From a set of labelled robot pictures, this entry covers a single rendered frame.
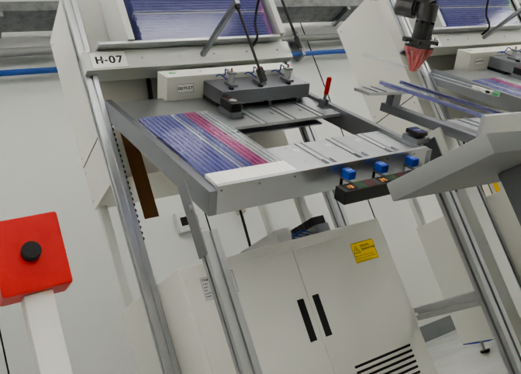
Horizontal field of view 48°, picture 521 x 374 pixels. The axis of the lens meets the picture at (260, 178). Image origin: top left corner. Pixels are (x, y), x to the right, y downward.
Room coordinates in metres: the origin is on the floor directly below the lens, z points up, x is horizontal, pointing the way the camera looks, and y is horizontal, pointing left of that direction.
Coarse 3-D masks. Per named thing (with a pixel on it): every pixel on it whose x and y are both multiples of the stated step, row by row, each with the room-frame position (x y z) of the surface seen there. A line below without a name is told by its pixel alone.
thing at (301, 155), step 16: (304, 144) 1.59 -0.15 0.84; (320, 144) 1.61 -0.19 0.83; (336, 144) 1.61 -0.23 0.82; (352, 144) 1.63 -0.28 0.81; (368, 144) 1.64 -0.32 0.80; (384, 144) 1.65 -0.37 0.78; (400, 144) 1.67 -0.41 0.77; (288, 160) 1.49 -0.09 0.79; (304, 160) 1.50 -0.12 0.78; (320, 160) 1.51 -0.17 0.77; (336, 160) 1.53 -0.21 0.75
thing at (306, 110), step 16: (128, 112) 1.67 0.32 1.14; (144, 112) 1.68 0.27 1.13; (160, 112) 1.70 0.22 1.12; (176, 112) 1.71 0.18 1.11; (192, 112) 1.73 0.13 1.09; (256, 112) 1.79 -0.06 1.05; (272, 112) 1.80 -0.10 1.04; (288, 112) 1.82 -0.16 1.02; (304, 112) 1.83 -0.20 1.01; (320, 112) 1.85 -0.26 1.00; (336, 112) 1.87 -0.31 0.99; (240, 128) 1.67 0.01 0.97; (256, 128) 1.78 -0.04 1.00; (272, 128) 1.80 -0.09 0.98; (288, 128) 1.82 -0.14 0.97
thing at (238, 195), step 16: (352, 160) 1.48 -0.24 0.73; (368, 160) 1.51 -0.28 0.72; (384, 160) 1.54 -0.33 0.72; (400, 160) 1.58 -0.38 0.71; (272, 176) 1.35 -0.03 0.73; (288, 176) 1.38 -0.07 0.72; (304, 176) 1.41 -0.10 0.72; (320, 176) 1.44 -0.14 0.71; (336, 176) 1.47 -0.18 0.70; (368, 176) 1.54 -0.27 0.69; (224, 192) 1.29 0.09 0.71; (240, 192) 1.32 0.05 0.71; (256, 192) 1.35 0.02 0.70; (272, 192) 1.38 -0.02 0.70; (288, 192) 1.41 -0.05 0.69; (304, 192) 1.44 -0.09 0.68; (224, 208) 1.32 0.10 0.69; (240, 208) 1.35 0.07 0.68
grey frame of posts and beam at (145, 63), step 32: (64, 0) 1.69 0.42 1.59; (160, 64) 1.79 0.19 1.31; (192, 64) 1.86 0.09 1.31; (224, 64) 1.94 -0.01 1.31; (96, 96) 1.71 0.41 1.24; (96, 128) 1.71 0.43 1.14; (128, 192) 1.71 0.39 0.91; (448, 192) 1.65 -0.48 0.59; (128, 224) 1.69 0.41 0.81; (448, 224) 1.67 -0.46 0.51; (224, 256) 1.28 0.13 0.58; (480, 256) 1.66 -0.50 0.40; (224, 288) 1.27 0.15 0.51; (480, 288) 1.66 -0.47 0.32; (160, 320) 1.70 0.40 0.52; (224, 320) 1.28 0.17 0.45; (160, 352) 1.69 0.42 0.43; (512, 352) 1.65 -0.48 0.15
